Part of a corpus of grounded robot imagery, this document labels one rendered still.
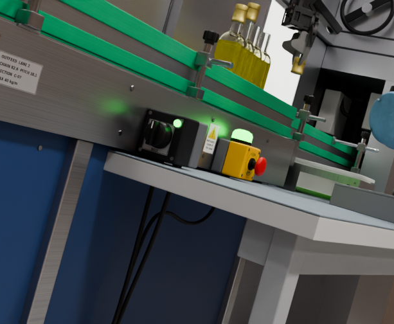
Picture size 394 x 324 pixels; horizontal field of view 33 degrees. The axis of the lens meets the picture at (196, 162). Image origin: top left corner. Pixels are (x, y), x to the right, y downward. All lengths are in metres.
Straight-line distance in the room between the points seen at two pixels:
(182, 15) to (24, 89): 0.85
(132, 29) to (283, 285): 0.46
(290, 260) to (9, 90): 0.44
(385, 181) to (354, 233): 1.59
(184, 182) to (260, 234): 0.14
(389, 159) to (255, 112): 1.13
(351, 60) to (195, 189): 1.79
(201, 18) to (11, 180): 0.94
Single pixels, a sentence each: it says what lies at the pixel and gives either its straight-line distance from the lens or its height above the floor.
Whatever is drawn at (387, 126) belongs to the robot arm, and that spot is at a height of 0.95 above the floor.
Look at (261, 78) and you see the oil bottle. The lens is 1.80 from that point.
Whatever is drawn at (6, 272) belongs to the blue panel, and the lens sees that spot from 1.01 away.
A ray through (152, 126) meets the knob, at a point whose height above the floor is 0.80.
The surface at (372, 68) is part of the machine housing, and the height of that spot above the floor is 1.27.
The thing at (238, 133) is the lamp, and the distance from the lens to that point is 1.37.
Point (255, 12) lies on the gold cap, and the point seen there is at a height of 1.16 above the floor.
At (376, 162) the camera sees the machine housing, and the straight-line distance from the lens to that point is 2.61.
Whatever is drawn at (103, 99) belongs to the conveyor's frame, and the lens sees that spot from 1.03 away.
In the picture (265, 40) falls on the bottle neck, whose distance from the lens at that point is 1.83.
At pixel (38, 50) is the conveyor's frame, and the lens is 0.91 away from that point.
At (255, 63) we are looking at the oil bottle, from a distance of 1.76.
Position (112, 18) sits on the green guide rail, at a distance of 1.04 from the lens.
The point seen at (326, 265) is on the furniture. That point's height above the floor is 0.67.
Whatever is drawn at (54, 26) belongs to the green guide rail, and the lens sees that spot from 0.95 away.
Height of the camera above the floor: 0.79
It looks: 1 degrees down
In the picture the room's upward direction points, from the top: 16 degrees clockwise
